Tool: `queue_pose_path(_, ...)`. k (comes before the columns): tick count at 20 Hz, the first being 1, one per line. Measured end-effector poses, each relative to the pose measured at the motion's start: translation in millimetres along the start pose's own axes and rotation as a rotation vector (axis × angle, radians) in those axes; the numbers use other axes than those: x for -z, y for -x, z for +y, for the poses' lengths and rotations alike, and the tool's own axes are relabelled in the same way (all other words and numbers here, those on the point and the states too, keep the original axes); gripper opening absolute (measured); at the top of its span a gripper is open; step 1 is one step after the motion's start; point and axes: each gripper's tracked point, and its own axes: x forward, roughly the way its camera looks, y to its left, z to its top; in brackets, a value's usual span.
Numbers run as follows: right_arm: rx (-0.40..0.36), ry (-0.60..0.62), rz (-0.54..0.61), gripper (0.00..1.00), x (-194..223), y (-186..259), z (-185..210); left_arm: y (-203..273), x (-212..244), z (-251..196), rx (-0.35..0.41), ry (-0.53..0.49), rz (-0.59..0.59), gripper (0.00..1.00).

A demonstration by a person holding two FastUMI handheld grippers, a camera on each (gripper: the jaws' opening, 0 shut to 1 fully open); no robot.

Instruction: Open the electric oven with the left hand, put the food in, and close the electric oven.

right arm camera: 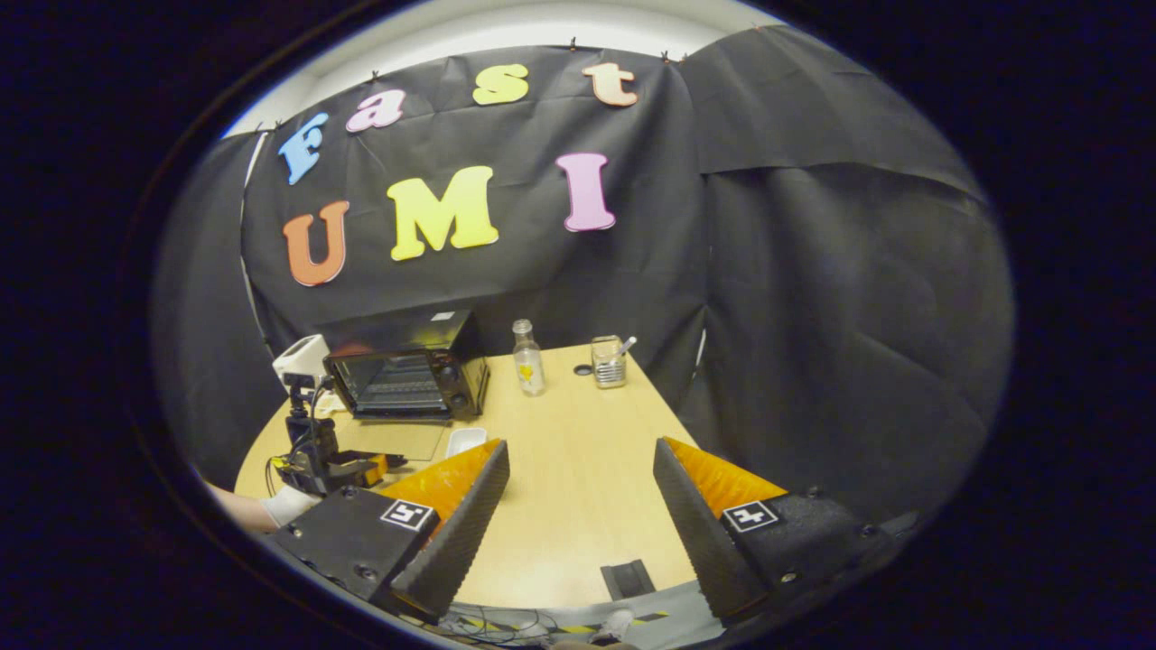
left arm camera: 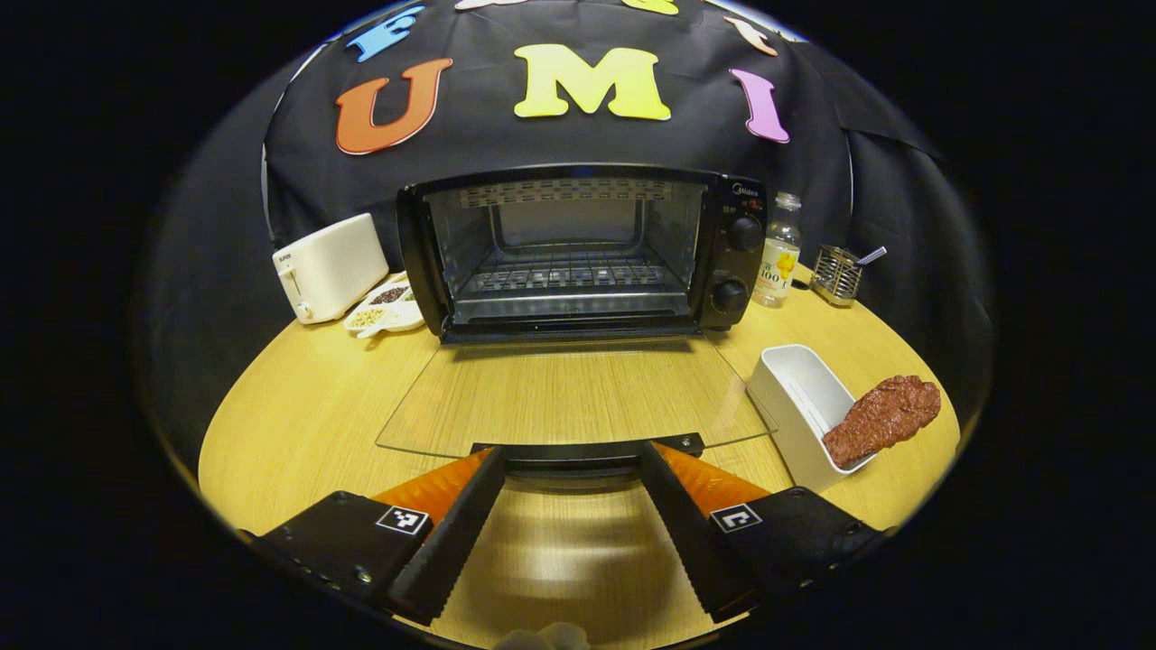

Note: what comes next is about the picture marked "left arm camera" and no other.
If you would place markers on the clear glass bottle yellow label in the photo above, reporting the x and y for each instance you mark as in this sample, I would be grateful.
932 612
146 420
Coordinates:
777 262

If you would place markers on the white toaster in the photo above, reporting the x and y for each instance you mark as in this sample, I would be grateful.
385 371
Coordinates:
334 266

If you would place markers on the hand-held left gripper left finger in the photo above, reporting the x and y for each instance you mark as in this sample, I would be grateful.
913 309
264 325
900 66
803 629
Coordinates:
452 533

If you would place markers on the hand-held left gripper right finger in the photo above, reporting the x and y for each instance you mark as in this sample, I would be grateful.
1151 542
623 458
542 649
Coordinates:
691 533

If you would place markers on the white divided plate of beans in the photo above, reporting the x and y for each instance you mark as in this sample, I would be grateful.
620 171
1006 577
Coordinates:
402 316

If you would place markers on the black backdrop cloth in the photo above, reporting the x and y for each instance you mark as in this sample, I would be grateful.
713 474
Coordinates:
479 135

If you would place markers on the white rectangular tray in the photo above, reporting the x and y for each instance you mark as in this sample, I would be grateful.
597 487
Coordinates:
795 388

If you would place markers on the black electric oven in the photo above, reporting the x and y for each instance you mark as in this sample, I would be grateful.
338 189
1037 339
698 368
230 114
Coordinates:
736 194

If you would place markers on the thin metal utensil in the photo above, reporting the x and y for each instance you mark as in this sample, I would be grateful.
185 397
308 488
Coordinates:
871 255

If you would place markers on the brown steak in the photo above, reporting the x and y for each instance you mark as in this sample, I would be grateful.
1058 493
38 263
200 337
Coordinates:
880 420

